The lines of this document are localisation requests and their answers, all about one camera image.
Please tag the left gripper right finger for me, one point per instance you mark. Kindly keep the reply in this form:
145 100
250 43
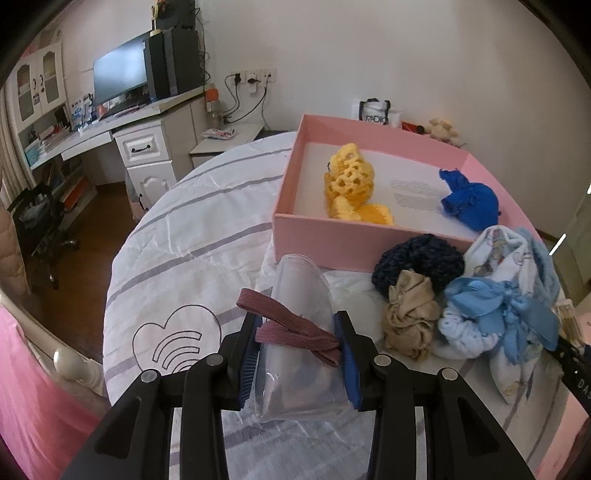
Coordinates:
434 422

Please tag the colourful packet on cabinet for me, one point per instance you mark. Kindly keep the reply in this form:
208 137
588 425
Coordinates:
218 134

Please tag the pink floral bedding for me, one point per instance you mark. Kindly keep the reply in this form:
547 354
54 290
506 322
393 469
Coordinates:
44 420

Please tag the black office chair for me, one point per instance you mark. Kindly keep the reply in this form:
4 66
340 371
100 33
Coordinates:
37 216

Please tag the white low side cabinet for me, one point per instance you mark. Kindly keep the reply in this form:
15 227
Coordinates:
208 148

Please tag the white striped quilt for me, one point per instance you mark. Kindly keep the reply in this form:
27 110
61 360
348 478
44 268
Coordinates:
173 290

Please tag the beige plush toy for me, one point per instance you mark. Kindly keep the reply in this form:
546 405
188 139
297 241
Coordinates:
443 131

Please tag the pink shallow box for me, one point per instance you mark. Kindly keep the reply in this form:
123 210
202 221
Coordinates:
407 181

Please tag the black computer tower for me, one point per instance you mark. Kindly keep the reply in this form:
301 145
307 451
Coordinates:
173 63

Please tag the navy knit scrunchie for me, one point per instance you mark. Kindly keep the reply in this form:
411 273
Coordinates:
428 255

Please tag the light blue terry cap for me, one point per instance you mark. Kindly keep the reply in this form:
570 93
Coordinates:
547 287

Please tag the clear bag maroon bands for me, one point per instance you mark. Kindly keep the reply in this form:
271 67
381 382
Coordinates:
298 374

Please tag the royal blue knit item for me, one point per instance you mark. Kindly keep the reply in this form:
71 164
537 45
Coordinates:
472 203

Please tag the stack of books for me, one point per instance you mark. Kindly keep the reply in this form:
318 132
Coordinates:
53 136

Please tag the white desk with drawers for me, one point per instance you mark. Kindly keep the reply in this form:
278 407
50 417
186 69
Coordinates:
153 143

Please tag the yellow crochet item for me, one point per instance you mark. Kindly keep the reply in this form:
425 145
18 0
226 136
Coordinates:
349 186

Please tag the cotton swab bag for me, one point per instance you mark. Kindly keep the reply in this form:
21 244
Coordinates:
569 327

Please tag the orange cap bottle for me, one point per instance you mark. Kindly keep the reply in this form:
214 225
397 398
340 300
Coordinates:
211 97

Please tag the white glass door cabinet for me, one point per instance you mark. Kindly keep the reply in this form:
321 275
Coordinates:
36 86

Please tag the white printed cloth blue bow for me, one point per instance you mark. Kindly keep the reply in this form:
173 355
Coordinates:
490 311

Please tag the white wall socket strip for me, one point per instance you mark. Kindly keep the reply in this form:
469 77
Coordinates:
252 81

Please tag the black box on tower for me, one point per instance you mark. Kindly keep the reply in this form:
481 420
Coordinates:
173 14

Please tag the black computer monitor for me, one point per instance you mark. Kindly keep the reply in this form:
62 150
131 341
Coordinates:
120 70

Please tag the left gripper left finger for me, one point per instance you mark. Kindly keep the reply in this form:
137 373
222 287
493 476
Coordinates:
133 440

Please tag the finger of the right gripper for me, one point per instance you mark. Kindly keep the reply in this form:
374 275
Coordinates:
576 370

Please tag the white tote bag black handles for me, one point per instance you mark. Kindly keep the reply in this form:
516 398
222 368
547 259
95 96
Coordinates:
377 111

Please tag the beige stocking bundle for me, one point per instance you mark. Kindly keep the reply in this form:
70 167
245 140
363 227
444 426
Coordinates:
410 316

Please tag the red toy storage box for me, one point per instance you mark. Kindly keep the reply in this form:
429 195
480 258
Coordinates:
410 127

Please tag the blue white package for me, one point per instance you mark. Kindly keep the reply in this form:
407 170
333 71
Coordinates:
82 112

